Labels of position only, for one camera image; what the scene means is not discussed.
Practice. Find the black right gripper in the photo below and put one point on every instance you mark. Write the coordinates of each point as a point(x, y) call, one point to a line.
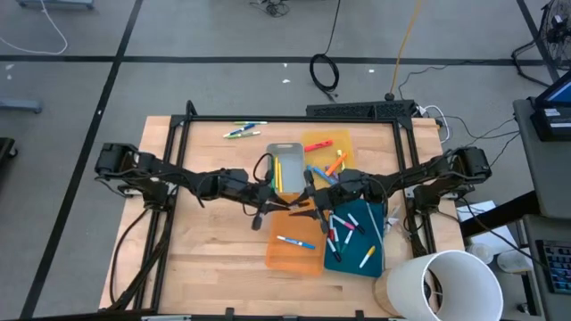
point(324, 223)

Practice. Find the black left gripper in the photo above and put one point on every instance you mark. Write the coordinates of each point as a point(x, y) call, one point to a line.
point(256, 223)

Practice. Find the thin yellow marker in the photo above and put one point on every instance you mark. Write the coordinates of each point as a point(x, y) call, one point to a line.
point(280, 178)
point(276, 174)

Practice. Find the white marker red cap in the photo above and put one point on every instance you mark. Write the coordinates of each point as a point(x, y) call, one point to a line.
point(331, 229)

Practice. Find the blue highlighter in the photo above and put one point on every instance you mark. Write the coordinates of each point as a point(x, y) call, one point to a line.
point(321, 175)

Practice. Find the white marker pink cap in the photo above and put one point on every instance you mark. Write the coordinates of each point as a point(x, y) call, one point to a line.
point(343, 222)

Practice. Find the blue marker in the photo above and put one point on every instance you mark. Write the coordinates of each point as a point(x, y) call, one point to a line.
point(295, 242)
point(240, 130)

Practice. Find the purple highlighter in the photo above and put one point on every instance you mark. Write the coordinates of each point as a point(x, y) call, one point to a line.
point(331, 169)

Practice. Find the white marker green cap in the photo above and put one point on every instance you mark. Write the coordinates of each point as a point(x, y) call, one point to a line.
point(337, 240)

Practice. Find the white marker black cap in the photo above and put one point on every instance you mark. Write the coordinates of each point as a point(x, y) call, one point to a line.
point(356, 223)
point(334, 249)

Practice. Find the orange highlighter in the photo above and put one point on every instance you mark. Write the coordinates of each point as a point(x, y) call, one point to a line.
point(336, 164)

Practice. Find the white marker teal cap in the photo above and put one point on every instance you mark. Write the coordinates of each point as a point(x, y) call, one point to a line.
point(348, 241)

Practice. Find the yellow highlighter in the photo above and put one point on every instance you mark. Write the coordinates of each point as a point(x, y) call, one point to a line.
point(341, 158)

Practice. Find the orange translucent plastic bin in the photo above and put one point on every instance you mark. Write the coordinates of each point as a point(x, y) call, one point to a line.
point(294, 263)

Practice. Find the white marker yellow cap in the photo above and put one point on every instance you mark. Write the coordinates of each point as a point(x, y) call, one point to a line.
point(367, 257)

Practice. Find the green and white marker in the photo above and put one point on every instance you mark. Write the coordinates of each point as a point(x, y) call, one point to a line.
point(250, 123)

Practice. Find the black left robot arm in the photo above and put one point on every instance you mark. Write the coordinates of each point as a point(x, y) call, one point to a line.
point(178, 178)

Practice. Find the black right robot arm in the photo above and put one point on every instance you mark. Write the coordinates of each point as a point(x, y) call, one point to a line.
point(424, 176)

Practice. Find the grey plastic bin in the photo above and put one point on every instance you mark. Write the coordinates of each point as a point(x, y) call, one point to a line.
point(292, 174)

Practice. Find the teal plastic bin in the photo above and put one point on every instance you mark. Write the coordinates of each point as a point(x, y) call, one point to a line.
point(343, 267)

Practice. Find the yellow translucent plastic bin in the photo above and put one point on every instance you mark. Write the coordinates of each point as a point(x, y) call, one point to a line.
point(343, 138)

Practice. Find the black perforated power strip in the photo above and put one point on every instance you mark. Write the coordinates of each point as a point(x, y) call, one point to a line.
point(357, 109)

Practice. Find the wooden lamp base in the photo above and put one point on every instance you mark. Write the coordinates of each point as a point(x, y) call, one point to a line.
point(381, 292)

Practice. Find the white lamp shade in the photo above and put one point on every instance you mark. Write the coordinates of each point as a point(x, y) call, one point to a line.
point(410, 290)

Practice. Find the clear plastic cup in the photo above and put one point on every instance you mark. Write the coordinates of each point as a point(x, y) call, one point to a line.
point(481, 253)
point(513, 262)

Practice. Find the white paper sheet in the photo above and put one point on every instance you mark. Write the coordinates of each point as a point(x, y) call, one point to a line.
point(490, 236)

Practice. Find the black side table beam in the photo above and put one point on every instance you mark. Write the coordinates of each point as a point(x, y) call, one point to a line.
point(499, 214)

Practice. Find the grey side desk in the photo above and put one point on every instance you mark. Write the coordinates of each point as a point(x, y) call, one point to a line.
point(531, 232)
point(553, 178)

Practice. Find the black device box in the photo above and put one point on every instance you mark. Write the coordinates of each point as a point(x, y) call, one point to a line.
point(553, 127)

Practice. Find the black keyboard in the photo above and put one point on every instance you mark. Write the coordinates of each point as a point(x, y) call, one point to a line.
point(560, 267)

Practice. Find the computer monitor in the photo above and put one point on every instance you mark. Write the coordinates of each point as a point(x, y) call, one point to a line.
point(560, 93)

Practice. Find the grey stand foot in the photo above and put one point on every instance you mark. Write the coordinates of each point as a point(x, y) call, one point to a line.
point(20, 106)
point(53, 4)

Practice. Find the black floor fan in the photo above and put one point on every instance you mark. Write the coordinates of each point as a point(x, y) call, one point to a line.
point(557, 31)

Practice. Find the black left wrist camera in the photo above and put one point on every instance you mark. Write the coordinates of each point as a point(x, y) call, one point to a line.
point(262, 189)

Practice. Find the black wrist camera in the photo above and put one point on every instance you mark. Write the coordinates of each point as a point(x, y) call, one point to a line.
point(332, 196)
point(262, 189)

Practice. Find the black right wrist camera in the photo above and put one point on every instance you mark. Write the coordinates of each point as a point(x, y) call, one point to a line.
point(332, 196)

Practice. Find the black aluminium table frame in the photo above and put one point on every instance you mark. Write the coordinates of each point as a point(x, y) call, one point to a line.
point(290, 118)

